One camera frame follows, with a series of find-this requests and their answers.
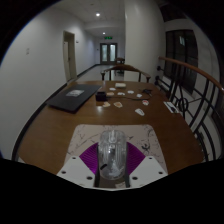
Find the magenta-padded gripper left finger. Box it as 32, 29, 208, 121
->
56, 142, 101, 188

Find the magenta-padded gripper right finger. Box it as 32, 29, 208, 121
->
124, 141, 169, 188

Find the translucent white computer mouse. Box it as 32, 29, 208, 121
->
98, 129, 128, 181

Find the white marble-print mouse pad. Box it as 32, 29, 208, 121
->
64, 124, 169, 175

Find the flat white device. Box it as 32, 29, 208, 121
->
163, 101, 180, 115

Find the black closed laptop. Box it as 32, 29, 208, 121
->
45, 83, 103, 114

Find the small black box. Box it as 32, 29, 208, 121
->
95, 90, 108, 103

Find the curved-back wooden chair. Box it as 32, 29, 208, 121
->
100, 63, 152, 83

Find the wood-topped black metal railing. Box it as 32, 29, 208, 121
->
157, 55, 224, 163

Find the beige side door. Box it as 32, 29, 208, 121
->
62, 30, 78, 83

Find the dark-framed window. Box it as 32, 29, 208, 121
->
164, 29, 200, 95

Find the glass double door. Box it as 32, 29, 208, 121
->
99, 42, 118, 65

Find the black cable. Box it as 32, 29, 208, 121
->
141, 88, 153, 98

